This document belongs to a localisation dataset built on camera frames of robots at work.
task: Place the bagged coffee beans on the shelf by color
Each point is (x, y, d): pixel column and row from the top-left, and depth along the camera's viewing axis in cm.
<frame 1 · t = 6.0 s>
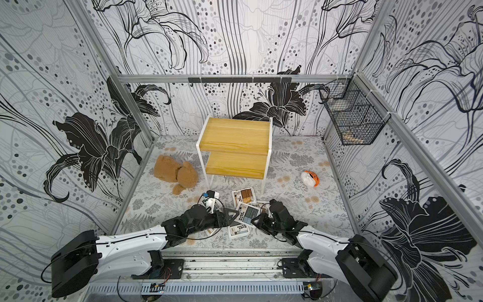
left hand: (234, 219, 77), fingers open
right hand: (253, 221, 84), fingers open
wooden two-tier shelf: (238, 146, 73), point 33 cm above the table
brown teddy bear: (170, 168, 94), point 10 cm above the table
orange white toy: (310, 178, 95), point 6 cm above the table
blue coffee bag one: (246, 213, 87), point 3 cm above the table
blue coffee bag two: (237, 230, 84), on the table
brown coffee bag top: (247, 195, 92), point 3 cm above the table

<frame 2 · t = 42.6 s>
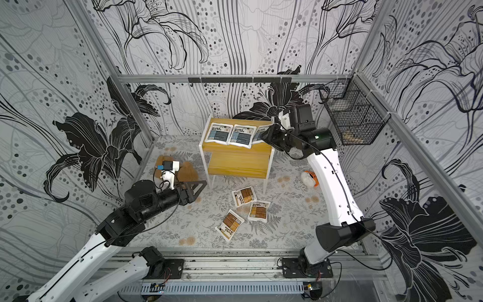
left hand: (204, 189, 64), fingers open
right hand: (265, 136, 69), fingers open
blue coffee bag one: (219, 133, 77), point 34 cm above the table
blue coffee bag two: (243, 136, 76), point 34 cm above the table
brown coffee bag left: (229, 225, 84), point 3 cm above the table
the other named things where they were.

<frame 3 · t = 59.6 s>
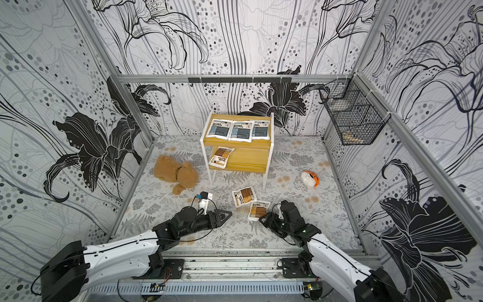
left hand: (230, 220, 76), fingers open
right hand: (264, 221, 84), fingers open
brown coffee bag left: (220, 158, 88), point 19 cm above the table
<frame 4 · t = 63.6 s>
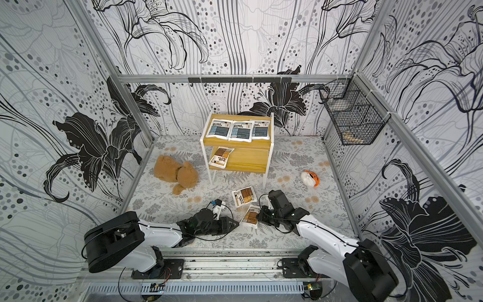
left hand: (238, 230, 82), fingers open
right hand: (257, 215, 84), fingers closed
brown coffee bag right: (249, 218, 85), point 3 cm above the table
